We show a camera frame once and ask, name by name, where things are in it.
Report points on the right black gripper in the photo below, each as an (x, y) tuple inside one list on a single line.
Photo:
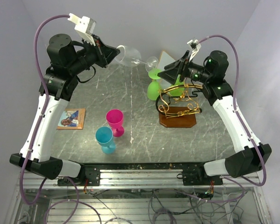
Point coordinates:
[(180, 66)]

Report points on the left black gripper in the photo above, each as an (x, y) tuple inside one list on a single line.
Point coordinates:
[(105, 53)]

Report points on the green wine glass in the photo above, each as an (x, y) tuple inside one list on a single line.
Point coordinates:
[(177, 92), (154, 86)]

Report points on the clear glass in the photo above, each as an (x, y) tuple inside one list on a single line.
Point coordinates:
[(131, 57)]

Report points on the gold wire glass rack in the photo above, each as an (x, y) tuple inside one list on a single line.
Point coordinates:
[(179, 112)]

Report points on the pink wine glass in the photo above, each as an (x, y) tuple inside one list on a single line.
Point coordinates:
[(115, 119)]

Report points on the blue wine glass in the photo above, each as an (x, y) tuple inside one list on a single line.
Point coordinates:
[(104, 137)]

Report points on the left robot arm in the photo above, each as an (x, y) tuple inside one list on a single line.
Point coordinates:
[(68, 58)]

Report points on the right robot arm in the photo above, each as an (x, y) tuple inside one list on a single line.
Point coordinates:
[(250, 153)]

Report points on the gold framed mirror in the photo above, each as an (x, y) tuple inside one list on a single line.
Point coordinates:
[(164, 60)]

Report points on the orange picture card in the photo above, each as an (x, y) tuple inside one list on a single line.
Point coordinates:
[(72, 119)]

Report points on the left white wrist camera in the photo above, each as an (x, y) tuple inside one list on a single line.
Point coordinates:
[(84, 27)]

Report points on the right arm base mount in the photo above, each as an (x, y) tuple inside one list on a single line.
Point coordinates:
[(193, 173)]

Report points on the aluminium frame rail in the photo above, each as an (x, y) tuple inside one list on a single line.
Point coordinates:
[(134, 179)]

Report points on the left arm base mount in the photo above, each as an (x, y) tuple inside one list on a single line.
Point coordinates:
[(89, 175)]

